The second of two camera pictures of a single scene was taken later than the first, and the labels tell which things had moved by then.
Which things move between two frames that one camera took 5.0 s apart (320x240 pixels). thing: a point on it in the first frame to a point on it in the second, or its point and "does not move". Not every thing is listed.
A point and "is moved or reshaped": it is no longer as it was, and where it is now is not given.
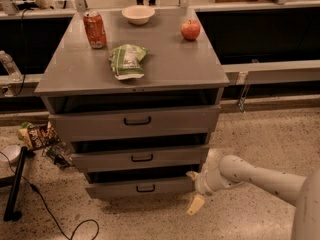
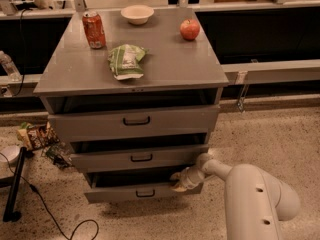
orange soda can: [95, 29] does not move
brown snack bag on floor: [37, 136] does not move
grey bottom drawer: [139, 189] is moved or reshaped
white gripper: [204, 181] to [188, 180]
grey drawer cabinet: [134, 96] does not move
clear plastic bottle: [12, 69] does not move
